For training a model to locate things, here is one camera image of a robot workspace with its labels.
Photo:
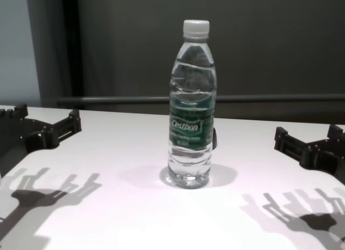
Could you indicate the dark vertical frame post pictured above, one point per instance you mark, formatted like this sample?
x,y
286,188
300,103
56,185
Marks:
x,y
71,45

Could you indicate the clear water bottle green label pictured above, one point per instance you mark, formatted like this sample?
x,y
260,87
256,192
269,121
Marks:
x,y
192,142

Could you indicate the thin grey horizontal rail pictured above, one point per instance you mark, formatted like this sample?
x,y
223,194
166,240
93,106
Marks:
x,y
121,99

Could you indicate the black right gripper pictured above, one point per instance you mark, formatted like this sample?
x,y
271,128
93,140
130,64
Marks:
x,y
323,158

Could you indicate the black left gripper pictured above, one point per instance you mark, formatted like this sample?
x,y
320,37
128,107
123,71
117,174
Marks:
x,y
16,137

